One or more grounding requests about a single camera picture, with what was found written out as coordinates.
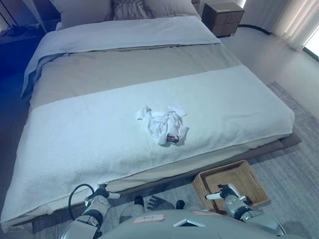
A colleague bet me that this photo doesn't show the black thin-legged lamp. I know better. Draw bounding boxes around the black thin-legged lamp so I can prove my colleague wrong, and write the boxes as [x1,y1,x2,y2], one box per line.
[0,0,37,37]

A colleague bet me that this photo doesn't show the large beige pillow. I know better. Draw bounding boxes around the large beige pillow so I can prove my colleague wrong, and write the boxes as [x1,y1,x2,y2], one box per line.
[143,0,201,18]
[53,0,114,29]

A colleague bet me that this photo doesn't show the silver right robot leg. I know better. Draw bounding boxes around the silver right robot leg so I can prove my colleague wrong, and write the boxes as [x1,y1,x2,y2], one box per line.
[175,200,209,214]

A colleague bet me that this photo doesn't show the fringed grey cushion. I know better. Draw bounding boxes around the fringed grey cushion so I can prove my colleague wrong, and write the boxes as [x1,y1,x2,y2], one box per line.
[104,0,154,20]

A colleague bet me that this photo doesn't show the dark low side table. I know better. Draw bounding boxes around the dark low side table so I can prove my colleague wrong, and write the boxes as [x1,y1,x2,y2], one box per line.
[0,24,48,65]

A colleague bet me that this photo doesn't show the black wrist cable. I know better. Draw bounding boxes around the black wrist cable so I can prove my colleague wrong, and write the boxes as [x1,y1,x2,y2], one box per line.
[68,183,97,220]

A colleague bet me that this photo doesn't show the grey robot torso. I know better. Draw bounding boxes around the grey robot torso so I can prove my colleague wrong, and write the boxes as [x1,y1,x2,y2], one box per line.
[99,208,287,239]

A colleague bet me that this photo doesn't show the brown wooden nightstand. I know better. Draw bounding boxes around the brown wooden nightstand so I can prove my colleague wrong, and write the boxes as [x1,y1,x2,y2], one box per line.
[201,1,245,38]

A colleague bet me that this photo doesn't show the beige duvet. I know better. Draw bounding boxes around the beige duvet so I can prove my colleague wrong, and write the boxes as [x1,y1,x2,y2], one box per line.
[0,41,295,227]

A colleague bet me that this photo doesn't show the white clothes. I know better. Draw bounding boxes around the white clothes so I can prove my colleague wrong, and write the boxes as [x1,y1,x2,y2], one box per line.
[135,104,190,147]

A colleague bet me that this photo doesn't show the white terry blanket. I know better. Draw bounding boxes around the white terry blanket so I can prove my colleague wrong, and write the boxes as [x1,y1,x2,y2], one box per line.
[0,63,295,224]

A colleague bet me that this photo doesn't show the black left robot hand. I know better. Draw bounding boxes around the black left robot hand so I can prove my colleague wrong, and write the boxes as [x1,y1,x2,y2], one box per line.
[91,187,122,199]

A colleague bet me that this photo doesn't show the sheer white curtain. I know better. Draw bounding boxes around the sheer white curtain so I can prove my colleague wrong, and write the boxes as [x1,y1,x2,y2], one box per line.
[261,0,319,50]

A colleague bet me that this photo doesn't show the woven wooden basket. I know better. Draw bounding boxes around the woven wooden basket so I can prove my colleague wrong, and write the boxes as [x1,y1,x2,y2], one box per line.
[191,160,271,213]

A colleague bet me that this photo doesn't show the dark floor hose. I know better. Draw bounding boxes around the dark floor hose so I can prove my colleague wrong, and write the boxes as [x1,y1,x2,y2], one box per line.
[238,23,274,35]

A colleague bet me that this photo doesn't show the pale folded duvet top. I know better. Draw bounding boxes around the pale folded duvet top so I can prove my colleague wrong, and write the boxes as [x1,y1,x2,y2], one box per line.
[21,15,222,99]

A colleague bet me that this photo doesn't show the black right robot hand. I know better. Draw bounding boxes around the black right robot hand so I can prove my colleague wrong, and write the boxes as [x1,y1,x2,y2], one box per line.
[205,183,240,200]

